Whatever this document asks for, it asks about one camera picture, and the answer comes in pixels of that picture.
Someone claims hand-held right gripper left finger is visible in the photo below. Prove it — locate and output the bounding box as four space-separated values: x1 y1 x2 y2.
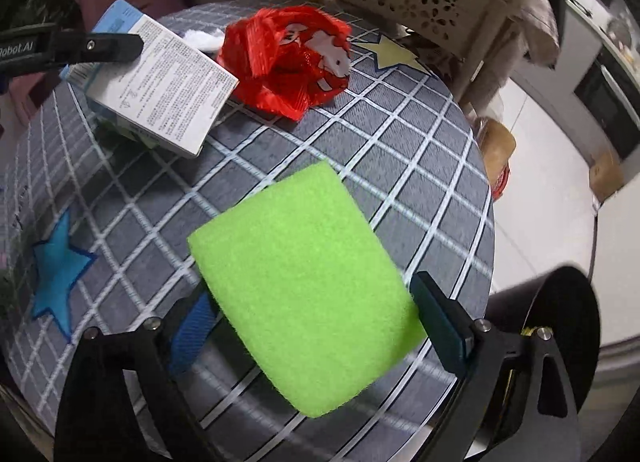
54 289 223 462

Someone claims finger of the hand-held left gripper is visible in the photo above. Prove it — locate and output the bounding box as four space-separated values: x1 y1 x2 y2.
52 24 145 66

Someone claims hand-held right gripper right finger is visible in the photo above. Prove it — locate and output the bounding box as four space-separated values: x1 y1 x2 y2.
409 271 581 462

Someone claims white and blue carton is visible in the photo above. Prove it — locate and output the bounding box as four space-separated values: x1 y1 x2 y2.
60 0 240 159

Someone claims green scouring pad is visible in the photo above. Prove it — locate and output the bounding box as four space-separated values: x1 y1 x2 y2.
187 159 428 419

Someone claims black trash bin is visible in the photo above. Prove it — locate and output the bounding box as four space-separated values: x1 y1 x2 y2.
482 266 602 462

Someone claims white tissue wad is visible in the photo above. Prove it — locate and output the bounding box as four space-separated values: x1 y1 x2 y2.
181 27 226 52

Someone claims red plastic bag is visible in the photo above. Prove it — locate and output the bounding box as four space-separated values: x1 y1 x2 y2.
216 6 352 121

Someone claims grey checked tablecloth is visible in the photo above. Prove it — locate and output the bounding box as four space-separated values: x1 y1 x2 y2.
0 1 496 462

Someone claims brown bread bag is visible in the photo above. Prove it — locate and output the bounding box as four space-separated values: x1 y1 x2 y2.
475 117 517 200

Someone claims small cardboard box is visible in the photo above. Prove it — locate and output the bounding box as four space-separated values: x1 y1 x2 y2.
589 151 626 203

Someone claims black built-in oven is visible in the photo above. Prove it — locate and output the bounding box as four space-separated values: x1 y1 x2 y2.
572 49 640 160

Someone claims beige cloth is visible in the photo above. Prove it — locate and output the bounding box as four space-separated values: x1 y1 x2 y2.
515 0 561 68

